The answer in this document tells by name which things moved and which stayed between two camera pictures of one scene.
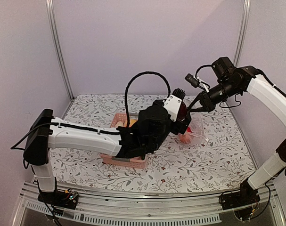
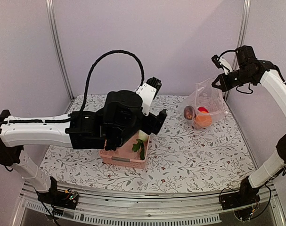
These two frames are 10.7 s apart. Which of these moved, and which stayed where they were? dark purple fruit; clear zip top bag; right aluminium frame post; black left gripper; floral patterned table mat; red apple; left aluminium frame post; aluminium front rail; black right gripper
Moved: black right gripper; dark purple fruit; clear zip top bag; red apple; black left gripper
Stayed: aluminium front rail; right aluminium frame post; floral patterned table mat; left aluminium frame post
